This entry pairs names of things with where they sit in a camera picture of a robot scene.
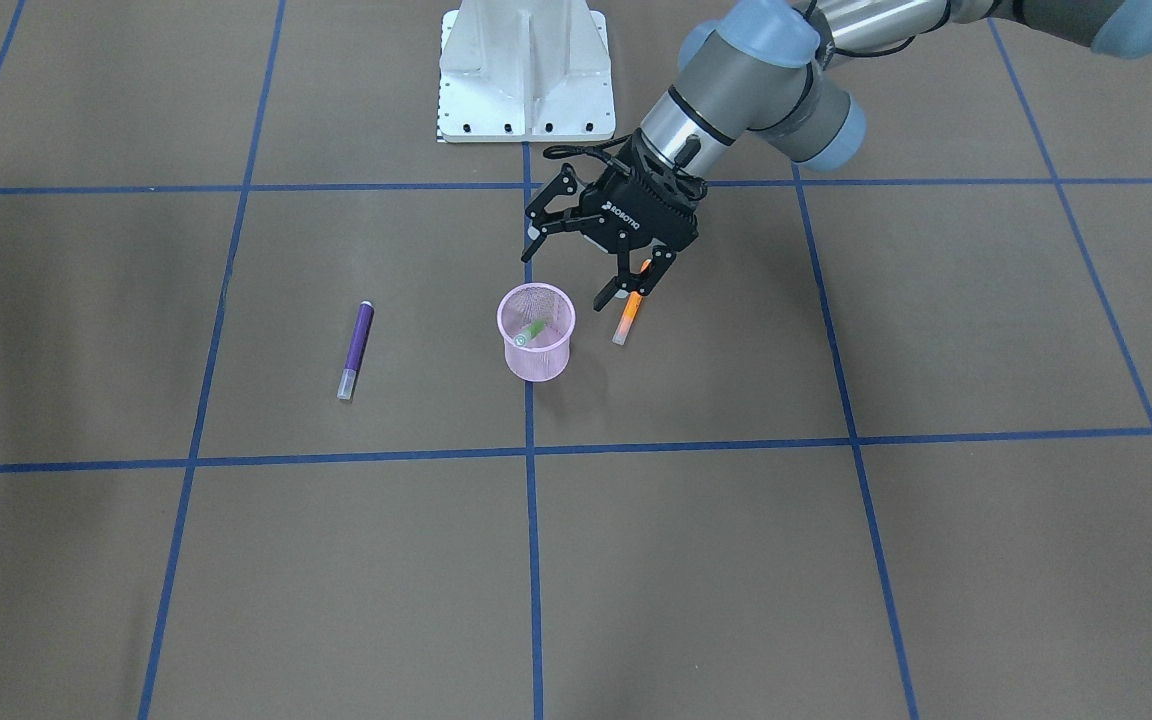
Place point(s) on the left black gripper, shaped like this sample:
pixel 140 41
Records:
pixel 620 219

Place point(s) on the green marker pen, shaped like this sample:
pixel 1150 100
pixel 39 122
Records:
pixel 529 333

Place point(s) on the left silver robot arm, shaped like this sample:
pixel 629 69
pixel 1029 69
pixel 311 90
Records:
pixel 764 69

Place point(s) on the orange marker pen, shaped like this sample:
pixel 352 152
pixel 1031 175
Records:
pixel 634 300

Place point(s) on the purple marker pen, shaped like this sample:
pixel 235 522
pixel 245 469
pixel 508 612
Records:
pixel 355 352

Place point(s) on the white camera pillar base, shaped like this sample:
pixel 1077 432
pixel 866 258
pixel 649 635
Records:
pixel 525 71

